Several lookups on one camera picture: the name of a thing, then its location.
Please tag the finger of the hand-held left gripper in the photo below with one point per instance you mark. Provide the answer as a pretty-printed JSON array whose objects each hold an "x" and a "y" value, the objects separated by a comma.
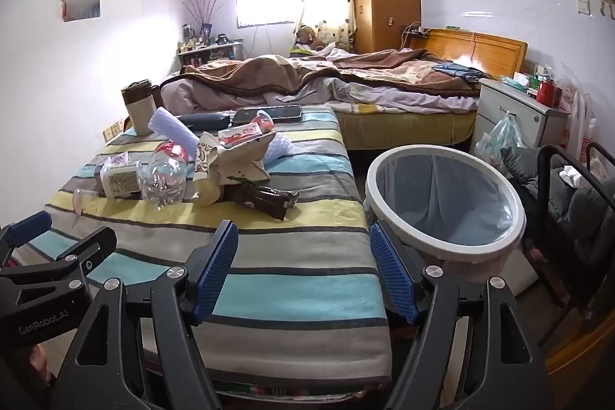
[
  {"x": 26, "y": 230},
  {"x": 93, "y": 246}
]

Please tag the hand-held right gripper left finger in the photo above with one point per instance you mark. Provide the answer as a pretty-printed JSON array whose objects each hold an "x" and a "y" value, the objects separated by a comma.
[{"x": 216, "y": 275}]

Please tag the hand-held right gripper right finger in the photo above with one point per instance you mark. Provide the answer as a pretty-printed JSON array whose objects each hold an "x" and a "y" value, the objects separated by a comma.
[{"x": 391, "y": 275}]

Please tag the small clear plastic cup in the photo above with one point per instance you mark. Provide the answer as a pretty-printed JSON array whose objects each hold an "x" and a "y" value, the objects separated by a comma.
[{"x": 85, "y": 198}]

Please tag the white red milk carton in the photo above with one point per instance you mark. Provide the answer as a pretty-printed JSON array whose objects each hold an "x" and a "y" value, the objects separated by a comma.
[{"x": 120, "y": 179}]

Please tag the white round trash bin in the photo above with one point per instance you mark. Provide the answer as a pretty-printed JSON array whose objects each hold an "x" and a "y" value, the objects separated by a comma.
[{"x": 384, "y": 203}]

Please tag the brown snack wrapper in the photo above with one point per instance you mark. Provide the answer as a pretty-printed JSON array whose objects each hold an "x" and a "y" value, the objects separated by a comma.
[{"x": 264, "y": 198}]

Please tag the clear plastic bin liner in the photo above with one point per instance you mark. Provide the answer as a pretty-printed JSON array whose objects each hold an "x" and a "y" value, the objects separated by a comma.
[{"x": 442, "y": 198}]

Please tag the clear plastic bottle red label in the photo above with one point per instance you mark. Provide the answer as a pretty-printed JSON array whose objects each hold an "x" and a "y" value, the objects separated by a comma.
[{"x": 166, "y": 177}]

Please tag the cream printed canvas bag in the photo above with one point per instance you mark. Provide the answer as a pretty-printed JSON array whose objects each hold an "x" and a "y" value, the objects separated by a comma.
[{"x": 240, "y": 167}]

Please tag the long white foam net sleeve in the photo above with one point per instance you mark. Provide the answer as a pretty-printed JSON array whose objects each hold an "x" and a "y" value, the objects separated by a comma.
[{"x": 173, "y": 129}]

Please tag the short white foam net sleeve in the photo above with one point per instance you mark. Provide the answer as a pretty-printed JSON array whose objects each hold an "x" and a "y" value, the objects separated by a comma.
[{"x": 279, "y": 148}]

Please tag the red white snack packet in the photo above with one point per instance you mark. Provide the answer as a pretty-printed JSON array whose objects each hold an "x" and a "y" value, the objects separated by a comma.
[{"x": 242, "y": 134}]

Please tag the small red white packet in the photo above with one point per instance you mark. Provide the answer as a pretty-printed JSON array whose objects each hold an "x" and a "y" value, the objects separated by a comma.
[{"x": 263, "y": 120}]

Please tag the person's left hand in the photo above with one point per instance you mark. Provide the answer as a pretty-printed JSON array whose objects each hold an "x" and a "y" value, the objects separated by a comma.
[{"x": 39, "y": 356}]

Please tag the striped blanket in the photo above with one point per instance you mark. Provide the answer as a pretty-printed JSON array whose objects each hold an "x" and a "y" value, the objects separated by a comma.
[{"x": 288, "y": 256}]

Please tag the yellow mattress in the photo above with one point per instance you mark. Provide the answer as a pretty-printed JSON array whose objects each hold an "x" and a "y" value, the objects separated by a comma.
[{"x": 399, "y": 126}]

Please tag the dark blue glasses case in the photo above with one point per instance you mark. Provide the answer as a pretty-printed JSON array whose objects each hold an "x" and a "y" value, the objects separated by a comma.
[{"x": 202, "y": 120}]

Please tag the black smartphone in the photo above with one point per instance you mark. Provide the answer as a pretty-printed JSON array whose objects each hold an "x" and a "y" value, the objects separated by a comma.
[{"x": 274, "y": 113}]

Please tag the green printed plastic bag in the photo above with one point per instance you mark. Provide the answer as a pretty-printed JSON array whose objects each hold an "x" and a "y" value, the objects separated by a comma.
[{"x": 499, "y": 138}]

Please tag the light purple quilt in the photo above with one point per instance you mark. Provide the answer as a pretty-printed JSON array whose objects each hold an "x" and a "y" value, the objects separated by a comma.
[{"x": 384, "y": 95}]

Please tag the black metal chair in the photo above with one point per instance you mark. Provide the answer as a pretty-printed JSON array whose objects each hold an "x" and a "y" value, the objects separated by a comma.
[{"x": 545, "y": 179}]

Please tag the grey cushioned armchair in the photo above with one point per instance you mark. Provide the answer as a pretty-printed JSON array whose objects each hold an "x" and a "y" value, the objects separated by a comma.
[{"x": 576, "y": 208}]

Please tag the white crumpled tissue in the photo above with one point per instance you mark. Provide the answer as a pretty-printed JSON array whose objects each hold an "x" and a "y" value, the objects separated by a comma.
[{"x": 571, "y": 175}]

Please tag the white nightstand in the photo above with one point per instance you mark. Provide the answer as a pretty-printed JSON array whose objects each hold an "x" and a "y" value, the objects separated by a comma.
[{"x": 514, "y": 107}]

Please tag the bed with brown blanket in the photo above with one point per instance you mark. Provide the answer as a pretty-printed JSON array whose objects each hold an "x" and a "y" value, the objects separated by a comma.
[{"x": 269, "y": 74}]

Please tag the blue folded clothing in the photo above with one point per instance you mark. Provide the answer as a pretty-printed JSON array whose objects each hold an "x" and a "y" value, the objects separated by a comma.
[{"x": 456, "y": 70}]

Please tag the green tissue pack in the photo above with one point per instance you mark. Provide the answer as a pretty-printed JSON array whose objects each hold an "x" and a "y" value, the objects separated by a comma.
[{"x": 514, "y": 81}]

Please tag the group of bottles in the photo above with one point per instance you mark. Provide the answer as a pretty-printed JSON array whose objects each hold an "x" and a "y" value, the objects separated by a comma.
[{"x": 197, "y": 41}]

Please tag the white plastic bag red print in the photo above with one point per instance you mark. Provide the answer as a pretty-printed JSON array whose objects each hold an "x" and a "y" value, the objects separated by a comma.
[{"x": 579, "y": 126}]

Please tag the red canister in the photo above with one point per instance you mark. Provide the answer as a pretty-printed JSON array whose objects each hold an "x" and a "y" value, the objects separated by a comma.
[{"x": 547, "y": 93}]

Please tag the green box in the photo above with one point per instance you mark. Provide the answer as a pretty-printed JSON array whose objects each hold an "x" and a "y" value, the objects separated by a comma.
[{"x": 299, "y": 49}]

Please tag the power strip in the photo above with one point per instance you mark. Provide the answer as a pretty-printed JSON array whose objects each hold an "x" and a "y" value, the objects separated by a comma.
[{"x": 415, "y": 30}]

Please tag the wooden bed headboard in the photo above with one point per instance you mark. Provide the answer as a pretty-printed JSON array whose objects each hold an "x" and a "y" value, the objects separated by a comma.
[{"x": 490, "y": 49}]

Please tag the brown teddy bear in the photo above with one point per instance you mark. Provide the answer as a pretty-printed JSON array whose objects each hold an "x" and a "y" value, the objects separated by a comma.
[{"x": 307, "y": 38}]

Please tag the vase of dried branches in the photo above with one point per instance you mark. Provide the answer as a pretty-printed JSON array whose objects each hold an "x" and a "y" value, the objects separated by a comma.
[{"x": 205, "y": 13}]

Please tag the clear plastic bag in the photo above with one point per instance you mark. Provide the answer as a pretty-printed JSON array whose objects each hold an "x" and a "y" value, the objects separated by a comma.
[{"x": 564, "y": 83}]

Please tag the window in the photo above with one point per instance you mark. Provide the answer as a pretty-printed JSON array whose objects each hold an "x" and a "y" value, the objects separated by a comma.
[{"x": 266, "y": 6}]

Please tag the wall socket plate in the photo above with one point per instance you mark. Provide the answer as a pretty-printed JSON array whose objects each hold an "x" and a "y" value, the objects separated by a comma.
[{"x": 114, "y": 130}]

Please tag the white wall shelf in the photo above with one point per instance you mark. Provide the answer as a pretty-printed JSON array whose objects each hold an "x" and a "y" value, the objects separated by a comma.
[{"x": 211, "y": 52}]

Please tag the white wall switch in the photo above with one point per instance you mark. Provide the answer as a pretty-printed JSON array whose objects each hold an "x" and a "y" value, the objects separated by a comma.
[{"x": 583, "y": 6}]

